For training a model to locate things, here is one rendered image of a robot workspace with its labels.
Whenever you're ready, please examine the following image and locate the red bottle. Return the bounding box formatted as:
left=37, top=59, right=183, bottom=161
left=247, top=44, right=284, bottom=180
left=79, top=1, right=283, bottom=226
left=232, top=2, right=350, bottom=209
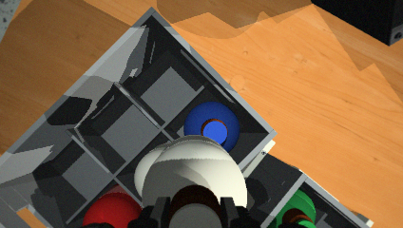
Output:
left=82, top=183, right=143, bottom=228

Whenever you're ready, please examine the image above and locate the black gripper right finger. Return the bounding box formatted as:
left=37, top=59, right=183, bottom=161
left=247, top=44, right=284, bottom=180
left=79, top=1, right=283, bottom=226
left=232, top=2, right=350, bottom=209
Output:
left=220, top=197, right=309, bottom=228

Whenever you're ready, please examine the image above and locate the dark grey plastic crate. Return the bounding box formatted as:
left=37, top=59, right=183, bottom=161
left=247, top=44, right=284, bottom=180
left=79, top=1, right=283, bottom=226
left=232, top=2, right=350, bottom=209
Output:
left=0, top=7, right=278, bottom=228
left=245, top=153, right=371, bottom=228

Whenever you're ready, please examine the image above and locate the white bottle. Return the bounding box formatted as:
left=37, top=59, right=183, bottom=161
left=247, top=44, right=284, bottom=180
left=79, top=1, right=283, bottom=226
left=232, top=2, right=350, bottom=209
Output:
left=142, top=135, right=247, bottom=228
left=134, top=142, right=170, bottom=197

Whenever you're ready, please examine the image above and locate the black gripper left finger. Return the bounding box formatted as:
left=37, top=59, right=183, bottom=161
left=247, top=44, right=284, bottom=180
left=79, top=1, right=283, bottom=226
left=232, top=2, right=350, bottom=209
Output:
left=79, top=197, right=170, bottom=228

